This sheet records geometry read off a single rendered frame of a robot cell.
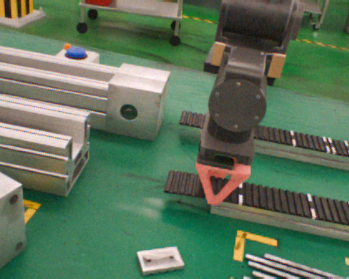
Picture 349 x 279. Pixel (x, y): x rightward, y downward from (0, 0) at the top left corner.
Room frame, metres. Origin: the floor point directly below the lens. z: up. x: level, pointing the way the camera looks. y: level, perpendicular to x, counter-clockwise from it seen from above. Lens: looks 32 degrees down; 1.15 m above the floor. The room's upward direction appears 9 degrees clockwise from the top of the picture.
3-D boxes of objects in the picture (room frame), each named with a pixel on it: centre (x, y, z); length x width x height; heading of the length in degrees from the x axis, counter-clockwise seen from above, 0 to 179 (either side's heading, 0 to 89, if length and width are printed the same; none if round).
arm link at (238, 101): (0.42, -0.07, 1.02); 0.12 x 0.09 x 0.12; 172
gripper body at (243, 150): (0.46, -0.07, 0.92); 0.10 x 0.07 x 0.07; 176
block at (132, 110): (0.67, 0.07, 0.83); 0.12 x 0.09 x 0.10; 176
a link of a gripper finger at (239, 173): (0.44, -0.07, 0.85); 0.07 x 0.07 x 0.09; 86
